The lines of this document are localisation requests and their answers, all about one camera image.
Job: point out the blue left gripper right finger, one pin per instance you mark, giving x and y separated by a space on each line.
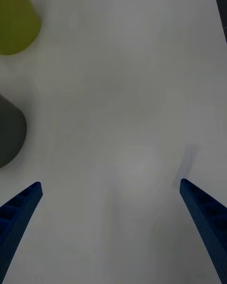
208 215

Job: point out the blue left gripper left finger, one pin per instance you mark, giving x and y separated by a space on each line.
16 215

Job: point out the grey plastic waste bin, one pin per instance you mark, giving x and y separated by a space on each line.
9 132

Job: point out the yellow-green plastic waste bin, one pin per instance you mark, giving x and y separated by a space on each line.
14 21

